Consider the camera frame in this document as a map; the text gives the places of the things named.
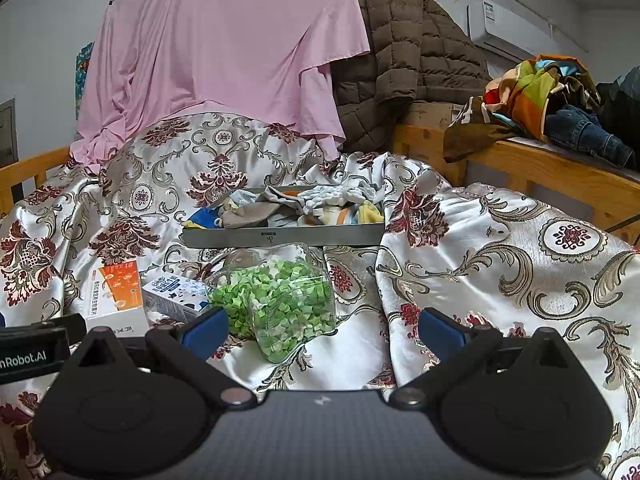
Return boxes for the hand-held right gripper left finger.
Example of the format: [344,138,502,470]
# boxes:
[72,306,258,409]

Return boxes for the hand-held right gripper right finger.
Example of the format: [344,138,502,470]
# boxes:
[387,307,571,410]

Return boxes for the grey metal tray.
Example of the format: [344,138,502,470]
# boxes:
[181,185,387,250]

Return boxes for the white and blue carton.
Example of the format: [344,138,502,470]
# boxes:
[141,273,212,324]

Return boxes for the floral satin blanket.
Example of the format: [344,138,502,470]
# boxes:
[0,112,640,480]

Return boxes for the orange and white box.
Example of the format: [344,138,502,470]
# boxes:
[81,260,152,334]

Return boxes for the grey sock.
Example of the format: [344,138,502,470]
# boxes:
[219,185,307,230]

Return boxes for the white knit glove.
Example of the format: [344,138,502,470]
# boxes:
[298,182,384,214]

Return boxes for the brown printed cloth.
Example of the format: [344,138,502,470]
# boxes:
[441,95,519,164]

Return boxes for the cardboard box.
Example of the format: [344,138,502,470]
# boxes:
[399,101,469,132]

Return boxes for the blue jeans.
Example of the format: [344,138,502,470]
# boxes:
[544,105,639,169]

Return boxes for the colourful patchwork cloth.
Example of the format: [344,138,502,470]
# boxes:
[483,55,602,144]

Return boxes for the brown quilted jacket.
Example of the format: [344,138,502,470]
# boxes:
[329,0,494,154]

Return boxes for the pink bed sheet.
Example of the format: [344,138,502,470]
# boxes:
[70,0,379,174]

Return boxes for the dark jacket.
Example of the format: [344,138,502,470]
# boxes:
[594,65,640,137]

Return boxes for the white air conditioner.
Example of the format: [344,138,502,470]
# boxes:
[466,0,554,62]

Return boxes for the wooden bed rail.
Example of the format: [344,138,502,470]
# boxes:
[0,146,72,203]

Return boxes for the wooden bed frame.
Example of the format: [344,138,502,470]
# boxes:
[391,124,640,247]

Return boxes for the grey wall panel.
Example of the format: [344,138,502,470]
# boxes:
[0,98,20,169]

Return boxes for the blue patterned wall poster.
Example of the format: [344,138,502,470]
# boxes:
[74,42,97,122]

